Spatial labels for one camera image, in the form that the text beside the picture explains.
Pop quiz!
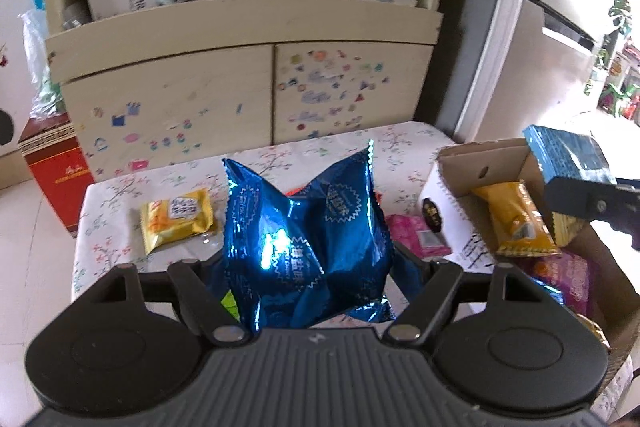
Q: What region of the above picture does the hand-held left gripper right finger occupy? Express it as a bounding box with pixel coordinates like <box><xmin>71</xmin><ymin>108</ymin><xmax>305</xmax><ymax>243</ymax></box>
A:
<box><xmin>382</xmin><ymin>241</ymin><xmax>532</xmax><ymax>344</ymax></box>

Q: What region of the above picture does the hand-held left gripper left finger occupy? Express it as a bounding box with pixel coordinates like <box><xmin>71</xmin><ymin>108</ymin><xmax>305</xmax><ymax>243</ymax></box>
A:
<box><xmin>102</xmin><ymin>252</ymin><xmax>252</xmax><ymax>344</ymax></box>

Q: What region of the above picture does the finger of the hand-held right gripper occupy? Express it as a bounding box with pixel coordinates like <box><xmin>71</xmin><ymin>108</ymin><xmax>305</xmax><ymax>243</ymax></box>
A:
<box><xmin>544</xmin><ymin>176</ymin><xmax>640</xmax><ymax>252</ymax></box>

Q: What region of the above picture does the pink snack packet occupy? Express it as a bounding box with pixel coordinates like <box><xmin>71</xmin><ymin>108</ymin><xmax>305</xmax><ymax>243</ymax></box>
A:
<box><xmin>384</xmin><ymin>213</ymin><xmax>452</xmax><ymax>259</ymax></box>

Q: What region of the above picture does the teal blue snack packet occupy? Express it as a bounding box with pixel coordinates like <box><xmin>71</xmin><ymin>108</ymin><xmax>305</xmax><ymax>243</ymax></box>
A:
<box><xmin>522</xmin><ymin>124</ymin><xmax>618</xmax><ymax>249</ymax></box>

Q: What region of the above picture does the purple snack packet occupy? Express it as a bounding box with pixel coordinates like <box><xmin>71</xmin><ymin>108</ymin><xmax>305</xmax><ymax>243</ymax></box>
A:
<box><xmin>530</xmin><ymin>251</ymin><xmax>603</xmax><ymax>314</ymax></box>

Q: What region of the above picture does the small yellow snack packet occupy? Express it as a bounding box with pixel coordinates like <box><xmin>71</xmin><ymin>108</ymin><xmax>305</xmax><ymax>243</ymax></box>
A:
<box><xmin>575</xmin><ymin>314</ymin><xmax>609</xmax><ymax>350</ymax></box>
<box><xmin>139</xmin><ymin>187</ymin><xmax>217</xmax><ymax>256</ymax></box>

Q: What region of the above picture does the long yellow snack packet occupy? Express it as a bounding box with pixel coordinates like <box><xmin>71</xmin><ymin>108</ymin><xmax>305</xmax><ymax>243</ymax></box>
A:
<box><xmin>471</xmin><ymin>181</ymin><xmax>559</xmax><ymax>259</ymax></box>

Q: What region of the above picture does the blue foil snack bag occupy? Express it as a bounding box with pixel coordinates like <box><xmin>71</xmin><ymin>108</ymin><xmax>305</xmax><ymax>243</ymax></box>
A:
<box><xmin>540</xmin><ymin>284</ymin><xmax>567</xmax><ymax>306</ymax></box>
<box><xmin>222</xmin><ymin>139</ymin><xmax>396</xmax><ymax>333</ymax></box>

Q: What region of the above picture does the cardboard box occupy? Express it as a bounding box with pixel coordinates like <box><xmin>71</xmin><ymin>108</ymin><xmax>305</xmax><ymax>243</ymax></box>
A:
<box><xmin>417</xmin><ymin>138</ymin><xmax>640</xmax><ymax>425</ymax></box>

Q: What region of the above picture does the floral tablecloth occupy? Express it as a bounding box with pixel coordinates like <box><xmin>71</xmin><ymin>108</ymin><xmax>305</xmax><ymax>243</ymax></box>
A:
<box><xmin>72</xmin><ymin>122</ymin><xmax>458</xmax><ymax>327</ymax></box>

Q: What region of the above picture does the red gift box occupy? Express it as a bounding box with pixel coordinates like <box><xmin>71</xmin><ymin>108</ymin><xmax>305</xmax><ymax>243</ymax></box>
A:
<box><xmin>17</xmin><ymin>112</ymin><xmax>96</xmax><ymax>239</ymax></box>

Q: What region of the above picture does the beige wooden cabinet with stickers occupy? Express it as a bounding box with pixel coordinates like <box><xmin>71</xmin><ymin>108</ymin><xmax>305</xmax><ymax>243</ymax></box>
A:
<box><xmin>42</xmin><ymin>0</ymin><xmax>458</xmax><ymax>182</ymax></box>

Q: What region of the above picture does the clear plastic bag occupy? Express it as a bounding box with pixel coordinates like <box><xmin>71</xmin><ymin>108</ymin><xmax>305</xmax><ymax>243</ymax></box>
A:
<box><xmin>19</xmin><ymin>9</ymin><xmax>67</xmax><ymax>118</ymax></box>

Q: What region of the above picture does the green leaf wall sticker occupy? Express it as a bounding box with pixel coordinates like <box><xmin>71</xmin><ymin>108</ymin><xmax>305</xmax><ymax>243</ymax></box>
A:
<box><xmin>582</xmin><ymin>0</ymin><xmax>640</xmax><ymax>128</ymax></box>

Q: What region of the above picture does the black cable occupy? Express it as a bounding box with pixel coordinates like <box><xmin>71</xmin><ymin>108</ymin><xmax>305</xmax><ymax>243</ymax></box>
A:
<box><xmin>502</xmin><ymin>0</ymin><xmax>597</xmax><ymax>44</ymax></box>

